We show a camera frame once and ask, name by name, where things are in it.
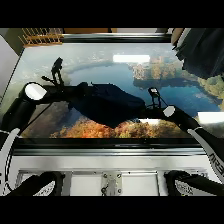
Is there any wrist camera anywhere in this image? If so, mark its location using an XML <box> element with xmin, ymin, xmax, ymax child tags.
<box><xmin>41</xmin><ymin>56</ymin><xmax>67</xmax><ymax>87</ymax></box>
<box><xmin>147</xmin><ymin>86</ymin><xmax>169</xmax><ymax>110</ymax></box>

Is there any dark navy garment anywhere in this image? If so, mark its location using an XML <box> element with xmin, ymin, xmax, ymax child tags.
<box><xmin>67</xmin><ymin>82</ymin><xmax>148</xmax><ymax>130</ymax></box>

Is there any wooden rack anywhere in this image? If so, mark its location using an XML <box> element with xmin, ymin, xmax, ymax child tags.
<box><xmin>19</xmin><ymin>27</ymin><xmax>65</xmax><ymax>47</ymax></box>

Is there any dark grey garment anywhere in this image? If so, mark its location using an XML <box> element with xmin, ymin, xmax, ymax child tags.
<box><xmin>171</xmin><ymin>27</ymin><xmax>224</xmax><ymax>81</ymax></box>

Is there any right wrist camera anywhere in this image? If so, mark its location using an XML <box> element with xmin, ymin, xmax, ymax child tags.
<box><xmin>147</xmin><ymin>86</ymin><xmax>169</xmax><ymax>110</ymax></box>

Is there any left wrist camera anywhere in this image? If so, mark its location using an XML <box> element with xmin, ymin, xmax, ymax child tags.
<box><xmin>41</xmin><ymin>56</ymin><xmax>67</xmax><ymax>87</ymax></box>

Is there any silver frame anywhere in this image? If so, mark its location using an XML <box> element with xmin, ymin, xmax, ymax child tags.
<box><xmin>11</xmin><ymin>146</ymin><xmax>210</xmax><ymax>197</ymax></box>

